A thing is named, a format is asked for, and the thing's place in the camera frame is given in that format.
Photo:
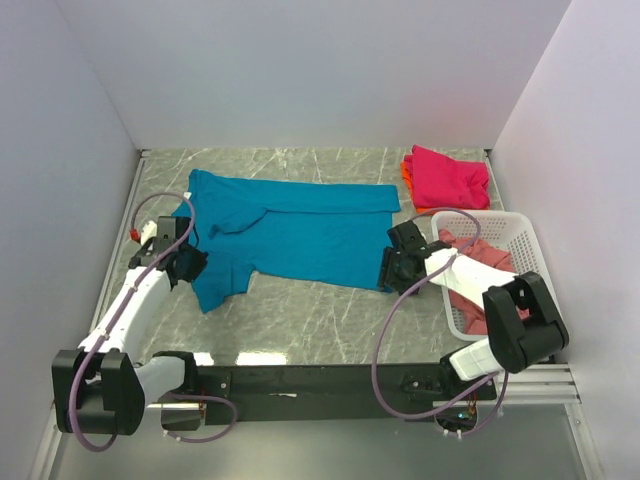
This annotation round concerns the white plastic laundry basket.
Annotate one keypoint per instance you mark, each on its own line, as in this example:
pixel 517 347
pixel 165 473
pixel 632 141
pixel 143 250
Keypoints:
pixel 502 240

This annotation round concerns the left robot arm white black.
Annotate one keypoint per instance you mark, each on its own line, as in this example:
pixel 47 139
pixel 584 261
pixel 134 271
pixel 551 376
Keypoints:
pixel 97 387

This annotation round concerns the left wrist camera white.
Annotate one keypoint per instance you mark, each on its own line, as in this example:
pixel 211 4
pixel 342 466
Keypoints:
pixel 143 234

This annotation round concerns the salmon pink t shirt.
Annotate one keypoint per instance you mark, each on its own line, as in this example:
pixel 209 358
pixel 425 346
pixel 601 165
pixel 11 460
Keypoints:
pixel 480 266

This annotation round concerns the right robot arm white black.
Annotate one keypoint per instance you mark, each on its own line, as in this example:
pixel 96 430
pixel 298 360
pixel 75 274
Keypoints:
pixel 524 325

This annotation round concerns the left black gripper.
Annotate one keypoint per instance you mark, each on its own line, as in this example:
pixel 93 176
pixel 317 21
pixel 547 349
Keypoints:
pixel 189 264

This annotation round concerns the magenta folded t shirt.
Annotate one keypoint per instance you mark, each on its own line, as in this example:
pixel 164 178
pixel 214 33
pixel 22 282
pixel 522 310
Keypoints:
pixel 462 184

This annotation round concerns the blue t shirt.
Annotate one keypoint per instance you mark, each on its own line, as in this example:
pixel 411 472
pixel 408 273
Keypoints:
pixel 328 233

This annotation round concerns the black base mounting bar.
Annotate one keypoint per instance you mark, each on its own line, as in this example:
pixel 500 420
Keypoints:
pixel 326 392

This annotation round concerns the orange folded t shirt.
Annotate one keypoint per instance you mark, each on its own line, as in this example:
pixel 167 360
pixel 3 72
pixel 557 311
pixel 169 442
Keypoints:
pixel 423 194

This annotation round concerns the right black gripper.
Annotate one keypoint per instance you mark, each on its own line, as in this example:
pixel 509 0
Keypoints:
pixel 391 268

